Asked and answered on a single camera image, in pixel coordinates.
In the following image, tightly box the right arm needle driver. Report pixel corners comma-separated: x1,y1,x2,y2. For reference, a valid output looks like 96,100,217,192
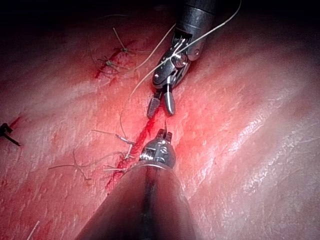
150,25,207,91

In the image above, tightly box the left arm needle driver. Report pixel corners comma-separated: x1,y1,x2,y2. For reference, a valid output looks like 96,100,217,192
138,138,177,170

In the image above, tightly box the right arm needle driver jaw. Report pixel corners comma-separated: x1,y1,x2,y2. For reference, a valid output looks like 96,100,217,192
146,90,162,119
161,83,177,116

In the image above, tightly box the blue stitching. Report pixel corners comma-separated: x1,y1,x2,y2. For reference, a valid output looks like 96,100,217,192
48,128,137,181
88,26,151,77

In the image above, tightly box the tissue pad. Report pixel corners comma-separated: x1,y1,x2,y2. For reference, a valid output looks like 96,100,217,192
0,0,320,240

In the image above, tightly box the black stitching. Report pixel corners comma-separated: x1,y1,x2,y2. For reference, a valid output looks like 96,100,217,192
0,122,21,147

